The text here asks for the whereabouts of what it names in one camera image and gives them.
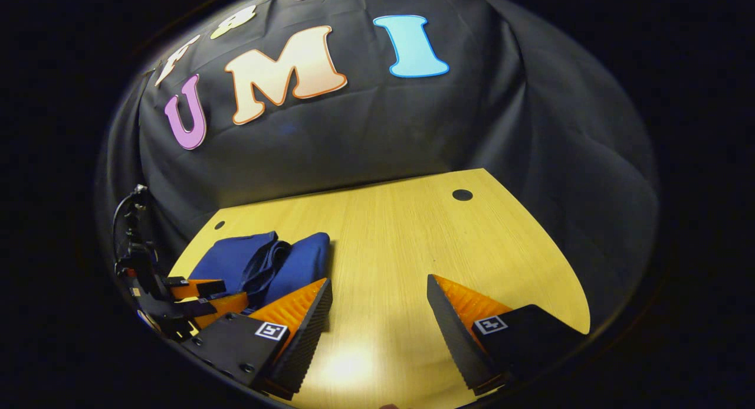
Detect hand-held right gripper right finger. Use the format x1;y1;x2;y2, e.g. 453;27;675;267
426;273;590;397

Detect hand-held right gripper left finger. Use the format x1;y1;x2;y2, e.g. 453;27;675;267
180;277;334;401

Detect blue denim jeans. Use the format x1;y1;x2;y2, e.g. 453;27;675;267
189;231;332;315

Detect black backdrop cloth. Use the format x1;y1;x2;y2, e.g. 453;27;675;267
97;0;660;339

